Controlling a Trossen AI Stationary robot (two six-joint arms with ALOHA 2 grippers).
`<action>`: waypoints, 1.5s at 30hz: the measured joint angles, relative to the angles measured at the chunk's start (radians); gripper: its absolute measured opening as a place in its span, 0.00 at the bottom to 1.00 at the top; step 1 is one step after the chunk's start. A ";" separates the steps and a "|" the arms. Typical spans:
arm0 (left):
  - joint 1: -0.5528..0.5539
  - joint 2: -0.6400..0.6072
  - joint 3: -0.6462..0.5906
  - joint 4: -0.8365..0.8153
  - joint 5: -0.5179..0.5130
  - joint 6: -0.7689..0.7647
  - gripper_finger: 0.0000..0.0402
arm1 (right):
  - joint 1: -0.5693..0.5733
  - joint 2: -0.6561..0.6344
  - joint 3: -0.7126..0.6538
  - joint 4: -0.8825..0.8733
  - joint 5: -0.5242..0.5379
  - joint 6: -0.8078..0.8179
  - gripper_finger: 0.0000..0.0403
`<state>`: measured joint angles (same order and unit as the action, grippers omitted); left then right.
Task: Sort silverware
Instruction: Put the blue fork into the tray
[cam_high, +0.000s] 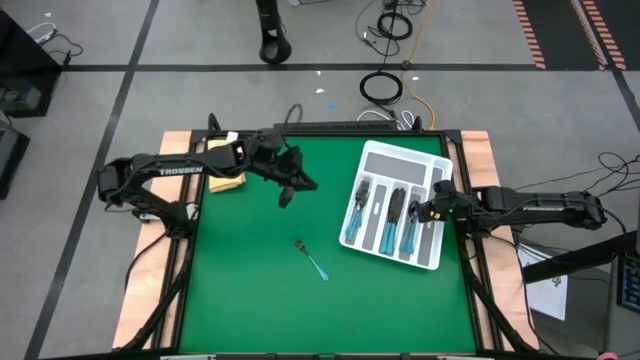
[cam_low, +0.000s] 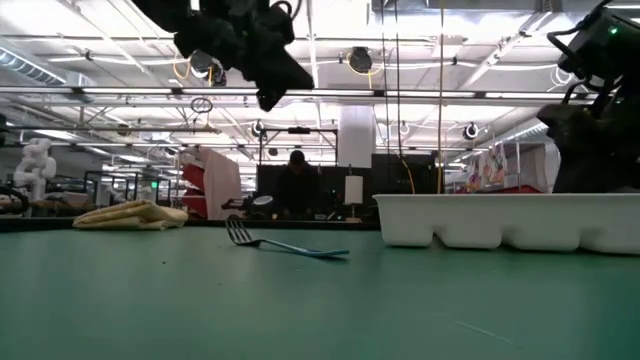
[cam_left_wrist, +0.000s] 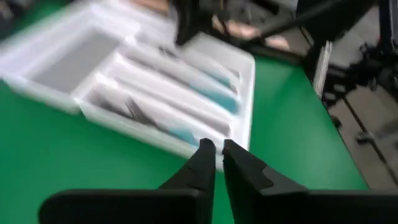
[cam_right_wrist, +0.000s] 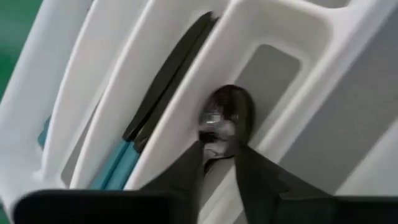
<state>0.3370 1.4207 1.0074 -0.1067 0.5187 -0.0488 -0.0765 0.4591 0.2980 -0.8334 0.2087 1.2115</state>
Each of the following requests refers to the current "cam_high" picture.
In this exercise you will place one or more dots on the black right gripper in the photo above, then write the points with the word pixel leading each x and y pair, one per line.
pixel 447 207

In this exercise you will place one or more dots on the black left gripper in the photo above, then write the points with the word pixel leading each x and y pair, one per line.
pixel 275 155

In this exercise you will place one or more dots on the white plastic cutlery tray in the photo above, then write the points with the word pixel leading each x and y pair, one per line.
pixel 372 150

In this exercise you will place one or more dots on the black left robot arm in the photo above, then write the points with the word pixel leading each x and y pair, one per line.
pixel 175 167

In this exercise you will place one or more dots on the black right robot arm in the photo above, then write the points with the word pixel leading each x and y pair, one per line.
pixel 540 207

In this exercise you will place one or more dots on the black bar behind table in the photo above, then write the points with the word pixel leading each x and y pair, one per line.
pixel 350 125

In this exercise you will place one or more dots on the yellow checked cloth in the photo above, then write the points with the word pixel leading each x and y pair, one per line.
pixel 227 184

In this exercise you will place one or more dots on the white cloth tag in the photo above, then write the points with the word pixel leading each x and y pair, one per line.
pixel 232 135

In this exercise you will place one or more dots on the black floor stand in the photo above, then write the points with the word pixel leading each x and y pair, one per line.
pixel 274 50

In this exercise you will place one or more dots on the white paper sheet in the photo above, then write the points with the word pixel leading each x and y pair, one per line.
pixel 550 300

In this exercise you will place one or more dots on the device with blue screen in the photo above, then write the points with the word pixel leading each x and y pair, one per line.
pixel 631 285

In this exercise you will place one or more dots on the pink object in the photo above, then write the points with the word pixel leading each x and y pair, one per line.
pixel 607 356

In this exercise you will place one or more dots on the black desk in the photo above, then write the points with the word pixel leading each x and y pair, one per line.
pixel 20 60

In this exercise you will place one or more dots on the black table frame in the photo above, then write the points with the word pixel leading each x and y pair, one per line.
pixel 325 133

